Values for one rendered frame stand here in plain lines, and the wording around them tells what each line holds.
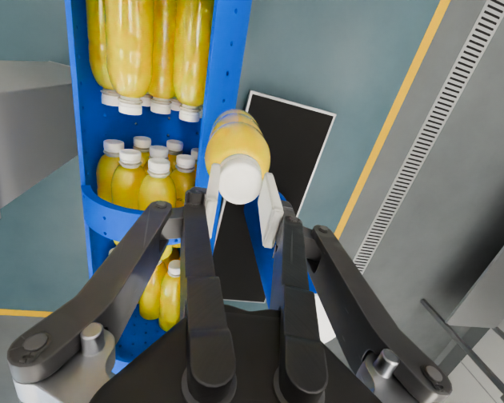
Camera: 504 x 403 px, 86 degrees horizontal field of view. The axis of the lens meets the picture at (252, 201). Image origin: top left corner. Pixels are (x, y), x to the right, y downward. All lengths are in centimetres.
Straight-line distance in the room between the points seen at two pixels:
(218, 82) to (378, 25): 154
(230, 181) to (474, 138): 239
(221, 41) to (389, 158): 181
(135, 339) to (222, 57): 74
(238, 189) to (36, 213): 198
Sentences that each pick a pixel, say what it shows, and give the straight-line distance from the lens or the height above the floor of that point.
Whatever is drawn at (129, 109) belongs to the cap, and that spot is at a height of 114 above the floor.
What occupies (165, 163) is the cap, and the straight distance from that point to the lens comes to 52.
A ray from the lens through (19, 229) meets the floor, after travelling 228.
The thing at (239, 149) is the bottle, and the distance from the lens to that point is 25.
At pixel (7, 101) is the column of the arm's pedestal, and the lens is 94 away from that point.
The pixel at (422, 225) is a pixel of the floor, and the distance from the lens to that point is 265.
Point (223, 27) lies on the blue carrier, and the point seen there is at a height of 120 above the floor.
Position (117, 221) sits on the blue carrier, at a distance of 53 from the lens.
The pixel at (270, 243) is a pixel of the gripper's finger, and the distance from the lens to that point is 18.
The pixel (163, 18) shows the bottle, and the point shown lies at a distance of 57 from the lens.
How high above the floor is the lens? 166
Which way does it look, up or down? 62 degrees down
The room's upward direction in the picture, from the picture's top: 161 degrees clockwise
